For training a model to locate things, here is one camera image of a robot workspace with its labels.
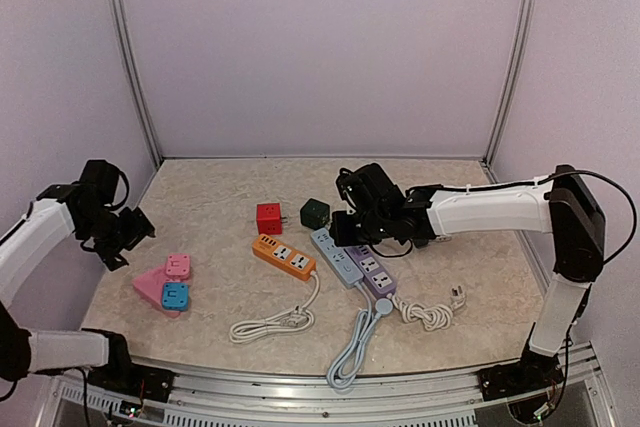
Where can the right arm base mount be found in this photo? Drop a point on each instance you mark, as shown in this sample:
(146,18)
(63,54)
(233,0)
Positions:
(531,372)

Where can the aluminium front frame rail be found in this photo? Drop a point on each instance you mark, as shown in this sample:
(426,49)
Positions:
(202,396)

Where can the orange power strip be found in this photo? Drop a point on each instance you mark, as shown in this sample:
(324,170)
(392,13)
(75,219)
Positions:
(290,260)

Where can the red cube plug adapter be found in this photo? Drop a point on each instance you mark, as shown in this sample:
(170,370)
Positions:
(269,219)

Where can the blue square plug adapter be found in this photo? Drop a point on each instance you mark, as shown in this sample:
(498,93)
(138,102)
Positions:
(175,296)

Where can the left aluminium corner post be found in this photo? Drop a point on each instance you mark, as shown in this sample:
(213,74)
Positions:
(134,83)

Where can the dark green cube adapter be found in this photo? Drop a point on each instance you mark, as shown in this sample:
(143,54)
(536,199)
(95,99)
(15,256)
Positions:
(314,214)

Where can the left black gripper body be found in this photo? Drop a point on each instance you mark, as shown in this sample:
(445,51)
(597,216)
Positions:
(111,230)

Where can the purple power strip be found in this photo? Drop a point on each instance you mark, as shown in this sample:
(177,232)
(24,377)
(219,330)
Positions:
(377,279)

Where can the aluminium corner post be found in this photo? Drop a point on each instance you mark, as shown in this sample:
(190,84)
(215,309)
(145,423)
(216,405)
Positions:
(134,83)
(514,65)

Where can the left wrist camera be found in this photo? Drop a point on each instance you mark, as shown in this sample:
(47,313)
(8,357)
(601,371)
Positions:
(105,178)

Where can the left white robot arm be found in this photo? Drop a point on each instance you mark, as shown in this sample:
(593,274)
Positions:
(61,211)

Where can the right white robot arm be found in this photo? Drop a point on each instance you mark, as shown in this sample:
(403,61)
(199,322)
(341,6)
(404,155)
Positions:
(559,204)

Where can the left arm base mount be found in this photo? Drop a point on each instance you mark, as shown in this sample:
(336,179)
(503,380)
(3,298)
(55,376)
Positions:
(131,378)

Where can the light blue power strip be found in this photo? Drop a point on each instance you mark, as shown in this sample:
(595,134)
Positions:
(336,257)

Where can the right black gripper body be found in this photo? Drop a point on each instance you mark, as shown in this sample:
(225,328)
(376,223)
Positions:
(347,226)

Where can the right aluminium corner post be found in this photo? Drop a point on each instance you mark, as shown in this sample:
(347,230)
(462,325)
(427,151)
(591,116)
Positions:
(514,65)

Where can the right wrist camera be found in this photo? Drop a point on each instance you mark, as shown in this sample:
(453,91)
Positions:
(367,188)

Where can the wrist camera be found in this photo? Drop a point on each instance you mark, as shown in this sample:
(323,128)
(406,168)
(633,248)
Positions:
(105,178)
(367,188)

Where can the pink square plug adapter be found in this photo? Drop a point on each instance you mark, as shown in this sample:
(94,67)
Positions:
(178,267)

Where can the pink triangular socket base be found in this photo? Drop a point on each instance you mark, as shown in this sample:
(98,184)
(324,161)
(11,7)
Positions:
(149,287)

